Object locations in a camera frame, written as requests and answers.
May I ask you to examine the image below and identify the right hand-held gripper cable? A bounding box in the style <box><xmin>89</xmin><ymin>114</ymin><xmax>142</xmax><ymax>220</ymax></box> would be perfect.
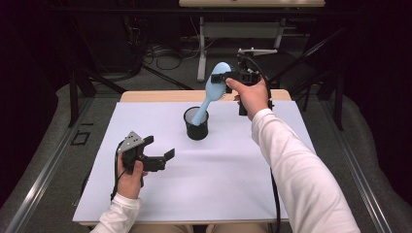
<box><xmin>237</xmin><ymin>52</ymin><xmax>282</xmax><ymax>233</ymax></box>

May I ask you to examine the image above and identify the black mesh cup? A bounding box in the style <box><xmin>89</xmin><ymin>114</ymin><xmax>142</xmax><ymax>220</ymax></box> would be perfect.
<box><xmin>183</xmin><ymin>106</ymin><xmax>210</xmax><ymax>141</ymax></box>

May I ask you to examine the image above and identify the light blue plastic scoop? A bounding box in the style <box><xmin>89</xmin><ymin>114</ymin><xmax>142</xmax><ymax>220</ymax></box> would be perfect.
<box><xmin>190</xmin><ymin>61</ymin><xmax>233</xmax><ymax>126</ymax></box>

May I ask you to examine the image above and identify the metal floor rail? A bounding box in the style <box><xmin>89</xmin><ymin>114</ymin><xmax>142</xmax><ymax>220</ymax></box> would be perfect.
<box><xmin>319</xmin><ymin>96</ymin><xmax>394</xmax><ymax>233</ymax></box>
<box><xmin>4</xmin><ymin>96</ymin><xmax>95</xmax><ymax>233</ymax></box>

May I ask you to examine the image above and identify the black metal stand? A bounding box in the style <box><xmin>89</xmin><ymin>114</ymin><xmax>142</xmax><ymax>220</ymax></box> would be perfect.
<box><xmin>67</xmin><ymin>69</ymin><xmax>127</xmax><ymax>128</ymax></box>

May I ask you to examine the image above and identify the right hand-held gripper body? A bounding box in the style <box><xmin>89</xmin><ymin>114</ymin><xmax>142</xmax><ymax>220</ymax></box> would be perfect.
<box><xmin>226</xmin><ymin>48</ymin><xmax>279</xmax><ymax>117</ymax></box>

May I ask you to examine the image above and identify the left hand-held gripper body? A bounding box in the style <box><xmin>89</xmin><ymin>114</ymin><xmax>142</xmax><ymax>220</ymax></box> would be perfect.
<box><xmin>117</xmin><ymin>130</ymin><xmax>168</xmax><ymax>174</ymax></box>

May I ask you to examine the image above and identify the wooden table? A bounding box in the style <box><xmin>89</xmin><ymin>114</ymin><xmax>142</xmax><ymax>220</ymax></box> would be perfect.
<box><xmin>79</xmin><ymin>89</ymin><xmax>292</xmax><ymax>227</ymax></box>

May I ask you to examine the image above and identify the tangle of floor cables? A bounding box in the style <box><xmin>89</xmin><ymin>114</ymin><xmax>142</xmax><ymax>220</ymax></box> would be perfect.
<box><xmin>142</xmin><ymin>43</ymin><xmax>202</xmax><ymax>71</ymax></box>

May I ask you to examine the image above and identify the black folding chair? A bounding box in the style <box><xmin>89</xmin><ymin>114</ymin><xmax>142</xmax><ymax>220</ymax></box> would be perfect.
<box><xmin>256</xmin><ymin>27</ymin><xmax>346</xmax><ymax>98</ymax></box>

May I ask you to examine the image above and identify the person's left hand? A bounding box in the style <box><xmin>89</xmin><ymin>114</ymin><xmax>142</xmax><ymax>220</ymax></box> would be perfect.
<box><xmin>116</xmin><ymin>153</ymin><xmax>149</xmax><ymax>200</ymax></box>

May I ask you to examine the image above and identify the black floor socket frame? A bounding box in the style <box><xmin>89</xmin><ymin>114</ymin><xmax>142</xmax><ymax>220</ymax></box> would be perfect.
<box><xmin>70</xmin><ymin>130</ymin><xmax>91</xmax><ymax>147</ymax></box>

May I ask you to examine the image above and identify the hand-held gripper cable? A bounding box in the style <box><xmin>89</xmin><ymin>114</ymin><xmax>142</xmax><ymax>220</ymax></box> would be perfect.
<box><xmin>110</xmin><ymin>142</ymin><xmax>128</xmax><ymax>202</ymax></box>
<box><xmin>237</xmin><ymin>52</ymin><xmax>282</xmax><ymax>233</ymax></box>

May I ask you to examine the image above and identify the white desk with metal legs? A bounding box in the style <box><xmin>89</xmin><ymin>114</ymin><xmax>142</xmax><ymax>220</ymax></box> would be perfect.
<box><xmin>178</xmin><ymin>0</ymin><xmax>326</xmax><ymax>83</ymax></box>

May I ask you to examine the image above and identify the left hand-held gripper cable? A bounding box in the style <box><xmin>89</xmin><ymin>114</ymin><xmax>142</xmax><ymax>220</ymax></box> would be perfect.
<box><xmin>110</xmin><ymin>142</ymin><xmax>128</xmax><ymax>202</ymax></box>

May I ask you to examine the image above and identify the person's right hand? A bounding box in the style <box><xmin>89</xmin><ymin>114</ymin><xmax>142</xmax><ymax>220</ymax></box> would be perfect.
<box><xmin>225</xmin><ymin>78</ymin><xmax>271</xmax><ymax>121</ymax></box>

